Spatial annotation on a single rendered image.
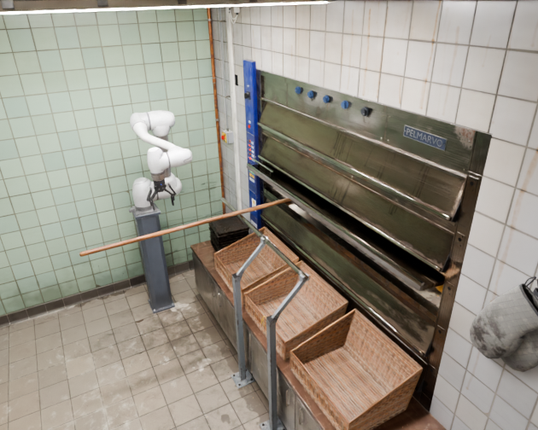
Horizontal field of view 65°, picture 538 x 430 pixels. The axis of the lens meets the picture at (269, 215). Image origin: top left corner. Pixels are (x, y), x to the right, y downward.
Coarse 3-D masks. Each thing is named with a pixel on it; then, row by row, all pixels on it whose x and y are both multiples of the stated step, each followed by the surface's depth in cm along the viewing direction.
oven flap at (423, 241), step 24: (264, 144) 329; (288, 168) 300; (312, 168) 277; (336, 192) 256; (360, 192) 239; (360, 216) 237; (384, 216) 223; (408, 216) 210; (408, 240) 209; (432, 240) 198; (432, 264) 194
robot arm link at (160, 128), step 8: (152, 112) 313; (160, 112) 315; (168, 112) 319; (152, 120) 311; (160, 120) 313; (168, 120) 316; (152, 128) 315; (160, 128) 316; (168, 128) 320; (160, 136) 321; (168, 168) 342; (168, 176) 346; (176, 184) 353; (160, 192) 348; (176, 192) 354
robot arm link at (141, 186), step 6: (138, 180) 343; (144, 180) 343; (132, 186) 346; (138, 186) 340; (144, 186) 341; (150, 186) 344; (132, 192) 344; (138, 192) 341; (144, 192) 342; (138, 198) 343; (144, 198) 344; (156, 198) 350; (138, 204) 346; (144, 204) 346
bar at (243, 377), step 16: (240, 272) 279; (240, 288) 283; (240, 304) 288; (240, 320) 294; (272, 320) 240; (240, 336) 301; (272, 336) 245; (240, 352) 307; (272, 352) 251; (240, 368) 314; (272, 368) 256; (240, 384) 316; (272, 384) 263; (272, 400) 269; (272, 416) 276
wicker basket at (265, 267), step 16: (240, 240) 350; (256, 240) 358; (272, 240) 346; (224, 256) 349; (240, 256) 357; (256, 256) 365; (272, 256) 345; (288, 256) 326; (224, 272) 330; (272, 272) 308; (272, 288) 314
